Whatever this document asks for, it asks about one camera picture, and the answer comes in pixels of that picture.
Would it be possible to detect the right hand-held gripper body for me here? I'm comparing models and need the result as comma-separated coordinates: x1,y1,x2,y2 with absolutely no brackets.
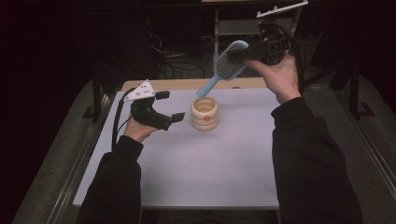
248,0,309,66

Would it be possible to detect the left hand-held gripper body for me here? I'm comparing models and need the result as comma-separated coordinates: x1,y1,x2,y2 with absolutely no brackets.
123,79,174,131

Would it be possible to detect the light blue hairbrush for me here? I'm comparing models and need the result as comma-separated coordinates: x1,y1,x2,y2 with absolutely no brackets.
195,39,250,100

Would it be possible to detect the cream ribbed cup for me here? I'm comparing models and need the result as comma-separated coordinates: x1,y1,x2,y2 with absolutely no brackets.
190,95,219,132

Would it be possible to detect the person's left hand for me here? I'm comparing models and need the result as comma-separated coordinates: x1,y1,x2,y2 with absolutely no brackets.
123,116,160,144

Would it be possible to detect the person's right hand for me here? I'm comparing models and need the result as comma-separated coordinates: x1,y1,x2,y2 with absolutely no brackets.
243,54,303,105

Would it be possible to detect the wooden table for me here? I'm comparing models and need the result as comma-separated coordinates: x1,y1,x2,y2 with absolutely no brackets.
120,77,269,91

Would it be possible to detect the black metal stand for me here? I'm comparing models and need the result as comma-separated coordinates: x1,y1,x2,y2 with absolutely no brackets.
348,62,376,120
82,70,106,123

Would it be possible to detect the white metal frame stand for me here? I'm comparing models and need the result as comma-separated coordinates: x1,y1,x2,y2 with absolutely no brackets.
213,6,304,78

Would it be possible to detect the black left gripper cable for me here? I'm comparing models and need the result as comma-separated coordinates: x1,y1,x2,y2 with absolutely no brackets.
111,88,136,152

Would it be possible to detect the tangle of black floor cables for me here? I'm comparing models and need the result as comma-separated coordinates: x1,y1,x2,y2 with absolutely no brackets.
146,15,220,80

